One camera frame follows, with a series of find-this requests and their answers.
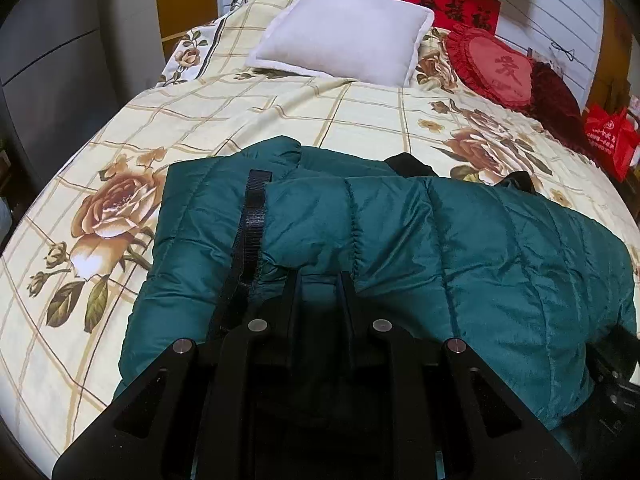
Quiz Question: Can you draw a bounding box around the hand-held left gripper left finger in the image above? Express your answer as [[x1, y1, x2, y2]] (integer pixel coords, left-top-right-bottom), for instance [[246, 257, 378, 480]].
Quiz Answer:
[[51, 270, 302, 480]]

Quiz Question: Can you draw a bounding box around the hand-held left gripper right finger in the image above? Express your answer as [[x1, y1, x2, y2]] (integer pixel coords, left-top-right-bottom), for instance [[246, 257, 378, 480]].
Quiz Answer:
[[334, 270, 584, 480]]

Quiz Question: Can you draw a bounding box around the green puffer jacket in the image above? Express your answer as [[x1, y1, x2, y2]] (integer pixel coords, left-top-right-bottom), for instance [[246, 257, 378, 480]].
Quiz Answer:
[[114, 135, 640, 461]]

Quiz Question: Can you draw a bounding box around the bed with floral sheet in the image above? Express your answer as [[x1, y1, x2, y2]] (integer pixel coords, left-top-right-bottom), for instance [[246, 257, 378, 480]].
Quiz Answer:
[[0, 0, 640, 466]]

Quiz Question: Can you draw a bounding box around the red shopping bag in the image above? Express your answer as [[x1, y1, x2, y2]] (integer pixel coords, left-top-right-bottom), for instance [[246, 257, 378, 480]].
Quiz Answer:
[[582, 103, 640, 183]]

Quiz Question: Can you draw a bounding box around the white square pillow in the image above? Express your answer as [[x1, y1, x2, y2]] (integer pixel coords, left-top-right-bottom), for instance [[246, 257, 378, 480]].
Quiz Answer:
[[245, 0, 436, 87]]

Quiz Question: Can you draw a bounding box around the red heart-shaped pillow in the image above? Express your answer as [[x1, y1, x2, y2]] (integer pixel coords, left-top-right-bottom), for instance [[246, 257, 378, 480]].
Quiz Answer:
[[444, 26, 537, 110]]

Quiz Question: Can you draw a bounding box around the dark red velvet pillow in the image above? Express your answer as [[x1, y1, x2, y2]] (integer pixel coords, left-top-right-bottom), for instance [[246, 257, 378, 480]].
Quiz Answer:
[[527, 60, 593, 153]]

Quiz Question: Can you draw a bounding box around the grey wardrobe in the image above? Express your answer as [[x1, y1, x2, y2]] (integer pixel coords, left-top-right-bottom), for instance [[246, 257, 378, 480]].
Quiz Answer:
[[0, 0, 168, 186]]

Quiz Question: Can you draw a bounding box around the orange wooden wall panel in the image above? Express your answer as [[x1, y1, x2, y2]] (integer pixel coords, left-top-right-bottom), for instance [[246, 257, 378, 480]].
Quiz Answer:
[[154, 0, 228, 58]]

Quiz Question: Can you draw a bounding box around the black wall cable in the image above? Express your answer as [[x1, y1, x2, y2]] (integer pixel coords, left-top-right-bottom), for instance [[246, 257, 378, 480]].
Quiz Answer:
[[435, 0, 581, 68]]

